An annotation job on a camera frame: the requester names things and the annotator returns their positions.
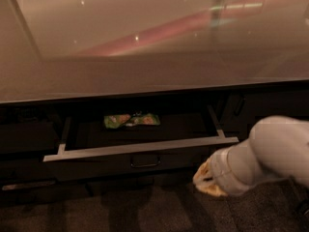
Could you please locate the green snack bag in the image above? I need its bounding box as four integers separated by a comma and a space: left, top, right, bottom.
103, 113, 160, 130

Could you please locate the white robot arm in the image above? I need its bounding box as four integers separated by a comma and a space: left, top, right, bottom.
193, 116, 309, 196

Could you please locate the dark left middle drawer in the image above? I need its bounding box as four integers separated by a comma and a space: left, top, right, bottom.
0, 158, 54, 182

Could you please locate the dark left top drawer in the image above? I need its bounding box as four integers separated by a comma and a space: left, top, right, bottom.
0, 122, 59, 154

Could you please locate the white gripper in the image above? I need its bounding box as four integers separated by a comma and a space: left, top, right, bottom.
193, 148, 250, 197

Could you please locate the dark left bottom drawer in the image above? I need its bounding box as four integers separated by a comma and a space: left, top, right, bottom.
0, 180, 94, 207

